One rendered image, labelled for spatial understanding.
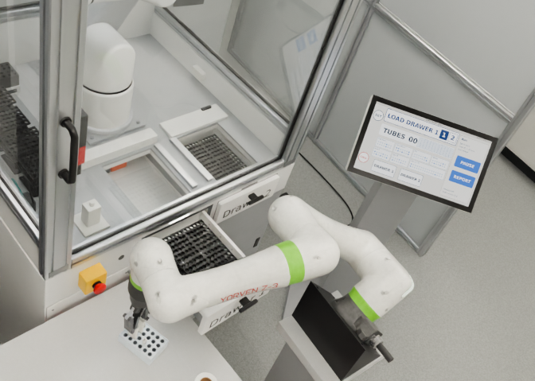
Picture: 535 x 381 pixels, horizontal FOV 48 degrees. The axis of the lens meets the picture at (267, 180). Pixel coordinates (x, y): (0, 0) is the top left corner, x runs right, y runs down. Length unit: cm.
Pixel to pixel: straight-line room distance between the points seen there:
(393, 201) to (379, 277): 70
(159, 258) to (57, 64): 54
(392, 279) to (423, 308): 146
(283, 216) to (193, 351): 53
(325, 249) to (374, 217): 107
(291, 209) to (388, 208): 98
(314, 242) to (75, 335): 78
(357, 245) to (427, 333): 141
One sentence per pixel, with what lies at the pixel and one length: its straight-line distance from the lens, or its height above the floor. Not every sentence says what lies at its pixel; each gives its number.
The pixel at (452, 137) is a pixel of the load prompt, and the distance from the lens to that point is 245.
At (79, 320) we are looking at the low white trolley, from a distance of 197.
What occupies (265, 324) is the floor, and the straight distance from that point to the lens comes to 298.
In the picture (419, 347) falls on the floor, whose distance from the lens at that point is 325.
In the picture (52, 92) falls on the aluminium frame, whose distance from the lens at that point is 132.
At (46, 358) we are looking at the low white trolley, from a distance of 192.
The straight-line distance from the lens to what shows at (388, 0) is 336.
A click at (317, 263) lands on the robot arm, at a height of 125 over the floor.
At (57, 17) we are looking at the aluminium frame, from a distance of 122.
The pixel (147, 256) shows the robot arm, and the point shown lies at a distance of 154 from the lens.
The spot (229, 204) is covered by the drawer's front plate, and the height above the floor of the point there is 91.
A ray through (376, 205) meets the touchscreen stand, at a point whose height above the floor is 74.
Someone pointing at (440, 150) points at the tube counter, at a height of 111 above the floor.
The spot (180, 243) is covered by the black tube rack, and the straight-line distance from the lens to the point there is 203.
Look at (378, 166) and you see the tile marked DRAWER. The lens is 238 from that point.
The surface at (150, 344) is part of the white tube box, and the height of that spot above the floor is 79.
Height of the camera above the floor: 247
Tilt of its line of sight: 43 degrees down
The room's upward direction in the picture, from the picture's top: 21 degrees clockwise
